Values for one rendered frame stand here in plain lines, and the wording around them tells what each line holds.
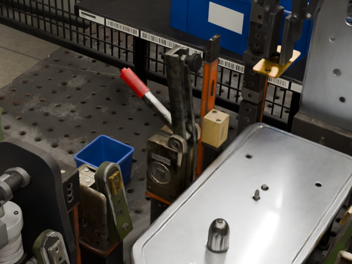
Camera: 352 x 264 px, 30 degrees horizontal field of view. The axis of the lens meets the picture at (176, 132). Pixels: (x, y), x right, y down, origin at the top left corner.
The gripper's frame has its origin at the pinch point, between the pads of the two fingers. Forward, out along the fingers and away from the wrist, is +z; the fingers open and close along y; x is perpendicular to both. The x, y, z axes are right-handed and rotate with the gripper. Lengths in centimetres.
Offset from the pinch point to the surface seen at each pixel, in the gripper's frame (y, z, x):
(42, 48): -186, 130, 147
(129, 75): -24.4, 14.6, -1.0
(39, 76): -88, 59, 43
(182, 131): -13.2, 20.4, -2.3
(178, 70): -14.6, 9.7, -2.1
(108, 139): -46, 51, 21
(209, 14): -30, 20, 35
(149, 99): -20.4, 17.6, -1.2
